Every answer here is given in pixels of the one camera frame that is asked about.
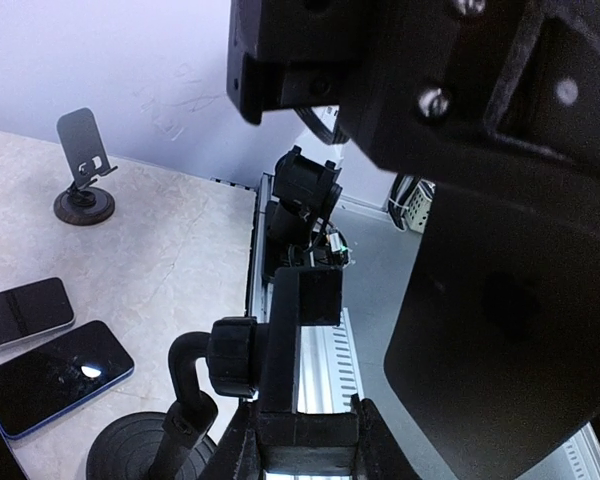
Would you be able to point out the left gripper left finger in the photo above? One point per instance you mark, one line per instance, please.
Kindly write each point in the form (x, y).
(237, 455)

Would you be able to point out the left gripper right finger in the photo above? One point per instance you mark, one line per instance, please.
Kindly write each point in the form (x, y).
(378, 455)

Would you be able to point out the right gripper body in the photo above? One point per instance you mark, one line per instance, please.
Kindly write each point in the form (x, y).
(494, 99)

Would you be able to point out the black pole phone stand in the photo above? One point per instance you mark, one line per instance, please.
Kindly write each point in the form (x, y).
(239, 360)

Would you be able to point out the blue-edged black smartphone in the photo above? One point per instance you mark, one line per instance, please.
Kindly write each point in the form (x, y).
(46, 382)

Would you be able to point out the silver-edged black smartphone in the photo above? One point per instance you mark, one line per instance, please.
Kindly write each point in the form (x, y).
(33, 310)

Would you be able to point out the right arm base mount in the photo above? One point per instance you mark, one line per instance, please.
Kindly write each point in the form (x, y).
(298, 228)

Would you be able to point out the round-base plate phone stand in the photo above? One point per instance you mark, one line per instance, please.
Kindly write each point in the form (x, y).
(81, 204)

